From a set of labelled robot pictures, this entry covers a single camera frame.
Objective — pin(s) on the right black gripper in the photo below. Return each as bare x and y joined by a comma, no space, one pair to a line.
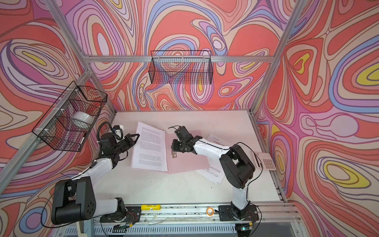
174,144

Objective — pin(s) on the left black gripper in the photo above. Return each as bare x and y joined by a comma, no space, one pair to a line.
128,139

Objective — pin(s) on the pink folder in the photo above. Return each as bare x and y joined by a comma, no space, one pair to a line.
183,162

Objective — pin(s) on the printed paper sheet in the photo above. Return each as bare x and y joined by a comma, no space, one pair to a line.
149,152
218,141
215,171

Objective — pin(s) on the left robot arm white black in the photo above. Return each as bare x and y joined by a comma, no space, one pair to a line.
74,199

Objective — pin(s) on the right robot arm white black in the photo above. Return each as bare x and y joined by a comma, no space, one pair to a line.
237,167

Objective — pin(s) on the white tape roll in basket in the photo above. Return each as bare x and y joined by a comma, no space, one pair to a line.
82,120

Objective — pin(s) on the yellow label block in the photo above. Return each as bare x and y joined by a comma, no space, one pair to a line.
151,207

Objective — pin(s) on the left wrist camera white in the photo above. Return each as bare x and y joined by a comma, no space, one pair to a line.
118,131

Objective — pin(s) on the black wire basket left wall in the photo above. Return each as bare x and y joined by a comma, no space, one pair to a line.
57,130

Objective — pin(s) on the black wire basket wall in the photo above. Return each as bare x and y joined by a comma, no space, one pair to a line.
57,130
177,67

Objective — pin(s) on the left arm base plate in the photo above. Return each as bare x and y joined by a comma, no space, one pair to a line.
130,215

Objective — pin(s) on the black wire basket back wall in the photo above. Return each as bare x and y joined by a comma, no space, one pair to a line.
177,67

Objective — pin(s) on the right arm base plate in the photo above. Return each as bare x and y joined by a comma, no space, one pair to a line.
232,213

